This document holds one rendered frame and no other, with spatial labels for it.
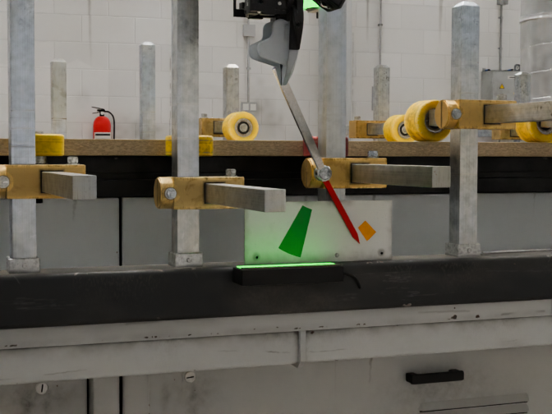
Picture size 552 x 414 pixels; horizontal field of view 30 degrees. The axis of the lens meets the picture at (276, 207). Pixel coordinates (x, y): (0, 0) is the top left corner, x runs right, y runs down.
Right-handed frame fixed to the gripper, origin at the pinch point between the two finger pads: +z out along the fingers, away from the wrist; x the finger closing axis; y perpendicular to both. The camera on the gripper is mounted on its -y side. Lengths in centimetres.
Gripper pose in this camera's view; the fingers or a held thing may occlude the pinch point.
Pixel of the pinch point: (287, 76)
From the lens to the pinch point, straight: 149.9
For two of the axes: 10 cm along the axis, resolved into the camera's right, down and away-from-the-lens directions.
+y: -9.3, 0.2, -3.7
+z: 0.0, 10.0, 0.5
